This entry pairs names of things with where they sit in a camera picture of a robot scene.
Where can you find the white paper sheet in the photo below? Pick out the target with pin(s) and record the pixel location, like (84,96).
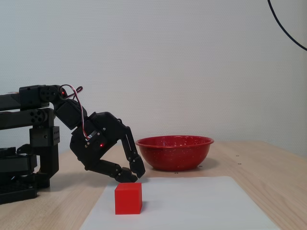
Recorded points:
(192,203)

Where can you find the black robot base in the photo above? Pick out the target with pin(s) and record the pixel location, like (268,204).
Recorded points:
(16,191)

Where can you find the red cube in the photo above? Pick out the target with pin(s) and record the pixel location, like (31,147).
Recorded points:
(127,201)

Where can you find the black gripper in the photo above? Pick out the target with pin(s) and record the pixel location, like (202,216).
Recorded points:
(96,141)

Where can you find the red speckled bowl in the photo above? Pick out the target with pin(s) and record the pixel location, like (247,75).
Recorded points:
(175,155)

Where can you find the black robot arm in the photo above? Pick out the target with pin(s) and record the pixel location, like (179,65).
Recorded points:
(28,95)

